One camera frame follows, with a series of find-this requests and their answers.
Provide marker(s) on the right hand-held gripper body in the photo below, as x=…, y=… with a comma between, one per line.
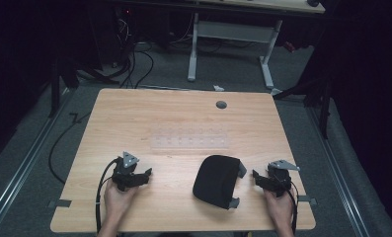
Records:
x=278, y=177

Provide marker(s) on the clear plastic tray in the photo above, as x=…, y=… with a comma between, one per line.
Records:
x=190, y=140

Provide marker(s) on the person's left hand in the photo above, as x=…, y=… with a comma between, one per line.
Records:
x=117, y=202

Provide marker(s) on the person's right hand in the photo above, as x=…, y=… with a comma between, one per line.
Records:
x=280, y=210

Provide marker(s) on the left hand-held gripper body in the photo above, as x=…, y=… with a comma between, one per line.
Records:
x=126, y=171

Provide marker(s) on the desk with white legs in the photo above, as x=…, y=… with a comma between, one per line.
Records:
x=231, y=31

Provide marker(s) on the white paper scrap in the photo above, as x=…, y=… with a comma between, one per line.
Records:
x=218, y=88

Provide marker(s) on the grey tape tab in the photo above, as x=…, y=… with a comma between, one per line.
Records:
x=61, y=203
x=308, y=199

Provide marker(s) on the metal floor rail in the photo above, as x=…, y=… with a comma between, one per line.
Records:
x=22, y=168
x=340, y=171

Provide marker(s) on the black stand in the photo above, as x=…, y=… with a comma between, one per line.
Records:
x=323, y=108
x=56, y=89

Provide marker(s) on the small red object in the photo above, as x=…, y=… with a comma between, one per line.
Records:
x=289, y=46

